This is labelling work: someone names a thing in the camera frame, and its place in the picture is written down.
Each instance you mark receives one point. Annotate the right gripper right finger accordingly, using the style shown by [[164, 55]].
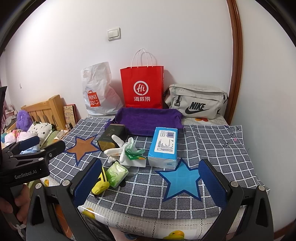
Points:
[[226, 196]]

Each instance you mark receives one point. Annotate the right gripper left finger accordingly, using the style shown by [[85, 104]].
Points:
[[73, 193]]

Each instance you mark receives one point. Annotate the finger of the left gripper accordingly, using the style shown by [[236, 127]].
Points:
[[51, 151], [28, 143]]

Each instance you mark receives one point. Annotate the yellow Adidas pouch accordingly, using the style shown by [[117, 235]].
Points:
[[102, 183]]

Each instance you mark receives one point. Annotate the green tea-leaf wipes pack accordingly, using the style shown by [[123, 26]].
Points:
[[115, 174]]

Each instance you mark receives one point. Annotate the white glove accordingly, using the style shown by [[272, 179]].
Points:
[[127, 155]]

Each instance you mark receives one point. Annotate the purple plush toy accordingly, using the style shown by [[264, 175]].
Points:
[[23, 120]]

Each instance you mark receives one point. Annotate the white spotted pillow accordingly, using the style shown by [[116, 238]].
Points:
[[43, 131]]

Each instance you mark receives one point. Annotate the brown star sticker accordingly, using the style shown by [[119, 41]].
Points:
[[82, 147]]

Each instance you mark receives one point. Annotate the wooden headboard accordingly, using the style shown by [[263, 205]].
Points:
[[50, 111]]

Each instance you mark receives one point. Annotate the duck print bed sheet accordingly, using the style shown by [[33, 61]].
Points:
[[194, 229]]

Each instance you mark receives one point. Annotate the brown book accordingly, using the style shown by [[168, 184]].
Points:
[[70, 114]]

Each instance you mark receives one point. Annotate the blue star sticker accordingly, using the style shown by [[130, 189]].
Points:
[[182, 179]]

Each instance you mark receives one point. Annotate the dark green tea tin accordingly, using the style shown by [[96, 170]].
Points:
[[114, 136]]

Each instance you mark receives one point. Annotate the white Miniso plastic bag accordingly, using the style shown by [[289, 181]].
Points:
[[99, 97]]

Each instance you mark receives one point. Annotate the blue tissue pack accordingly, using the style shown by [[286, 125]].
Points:
[[163, 149]]

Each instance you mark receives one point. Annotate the purple towel tray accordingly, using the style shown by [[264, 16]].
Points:
[[144, 121]]

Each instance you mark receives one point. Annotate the grey Nike waist bag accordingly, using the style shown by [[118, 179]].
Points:
[[195, 101]]

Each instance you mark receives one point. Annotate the red Haidilao paper bag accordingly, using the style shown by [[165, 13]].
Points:
[[143, 86]]

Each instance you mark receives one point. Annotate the white wall switch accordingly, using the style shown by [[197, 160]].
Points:
[[114, 34]]

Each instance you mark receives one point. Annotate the brown wooden door frame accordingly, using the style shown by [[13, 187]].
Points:
[[237, 59]]

